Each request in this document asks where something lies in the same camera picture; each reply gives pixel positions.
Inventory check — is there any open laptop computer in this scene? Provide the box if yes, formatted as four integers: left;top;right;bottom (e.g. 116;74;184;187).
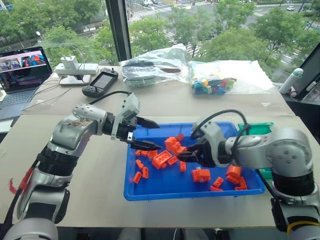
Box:
0;46;54;121

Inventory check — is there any flat white device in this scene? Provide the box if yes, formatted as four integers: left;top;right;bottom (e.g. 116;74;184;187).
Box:
59;74;92;87

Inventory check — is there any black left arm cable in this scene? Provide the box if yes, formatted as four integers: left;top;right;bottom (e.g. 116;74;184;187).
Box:
88;91;132;106

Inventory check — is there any green plastic bin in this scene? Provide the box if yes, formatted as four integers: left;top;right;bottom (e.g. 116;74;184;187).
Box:
237;122;276;180

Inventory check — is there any black handheld controller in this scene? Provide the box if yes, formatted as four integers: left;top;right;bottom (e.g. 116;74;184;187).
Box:
81;67;119;98

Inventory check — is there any orange brick cluster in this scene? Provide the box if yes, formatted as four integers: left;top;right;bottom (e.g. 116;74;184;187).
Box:
164;133;188;157

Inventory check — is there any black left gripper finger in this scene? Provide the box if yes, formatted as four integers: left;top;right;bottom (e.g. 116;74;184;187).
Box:
136;116;161;130
129;139;163;152

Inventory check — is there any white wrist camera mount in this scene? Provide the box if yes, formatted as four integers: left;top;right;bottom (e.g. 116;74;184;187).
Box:
191;121;227;151
110;92;141;141

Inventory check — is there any blue plastic bin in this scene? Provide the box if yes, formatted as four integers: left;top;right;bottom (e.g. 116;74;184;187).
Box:
123;121;267;202

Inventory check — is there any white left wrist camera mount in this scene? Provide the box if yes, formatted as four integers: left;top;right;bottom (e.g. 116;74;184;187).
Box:
110;92;141;141

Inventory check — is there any large orange building brick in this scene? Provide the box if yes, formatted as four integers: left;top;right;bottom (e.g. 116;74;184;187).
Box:
225;164;243;179
191;168;211;184
151;150;174;171

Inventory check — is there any white plug charger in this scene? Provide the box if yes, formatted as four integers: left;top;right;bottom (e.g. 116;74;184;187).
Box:
60;55;81;69

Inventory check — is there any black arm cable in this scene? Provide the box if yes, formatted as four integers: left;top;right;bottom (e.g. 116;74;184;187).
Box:
190;109;251;145
88;91;132;106

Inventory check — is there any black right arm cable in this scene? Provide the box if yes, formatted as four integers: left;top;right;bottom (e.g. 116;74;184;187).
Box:
190;109;251;145

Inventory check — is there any white cable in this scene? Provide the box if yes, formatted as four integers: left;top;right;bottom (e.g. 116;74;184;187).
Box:
21;83;76;111

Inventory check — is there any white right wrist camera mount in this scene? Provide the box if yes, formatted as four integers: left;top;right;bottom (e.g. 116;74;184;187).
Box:
191;121;227;151

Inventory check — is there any white power strip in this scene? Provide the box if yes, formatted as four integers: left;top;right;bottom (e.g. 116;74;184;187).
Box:
54;62;99;76

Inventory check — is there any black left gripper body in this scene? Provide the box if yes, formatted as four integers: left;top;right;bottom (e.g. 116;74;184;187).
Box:
115;116;139;144

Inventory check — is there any white bottle with green cap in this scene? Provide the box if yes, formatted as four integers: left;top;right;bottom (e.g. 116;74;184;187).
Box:
278;67;305;95

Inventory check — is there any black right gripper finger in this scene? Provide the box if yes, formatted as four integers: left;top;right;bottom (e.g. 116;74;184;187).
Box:
185;142;202;154
176;151;201;164

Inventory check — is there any dark window frame post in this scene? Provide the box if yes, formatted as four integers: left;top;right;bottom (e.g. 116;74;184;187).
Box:
104;0;133;66

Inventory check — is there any clear bag with dark items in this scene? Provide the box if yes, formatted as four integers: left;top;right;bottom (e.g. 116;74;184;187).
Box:
119;43;191;89

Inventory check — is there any clear bag of colourful bricks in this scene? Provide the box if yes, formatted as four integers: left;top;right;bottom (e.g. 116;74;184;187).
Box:
187;59;275;96

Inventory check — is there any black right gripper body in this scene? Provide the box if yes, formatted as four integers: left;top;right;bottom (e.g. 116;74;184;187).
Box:
196;140;221;169

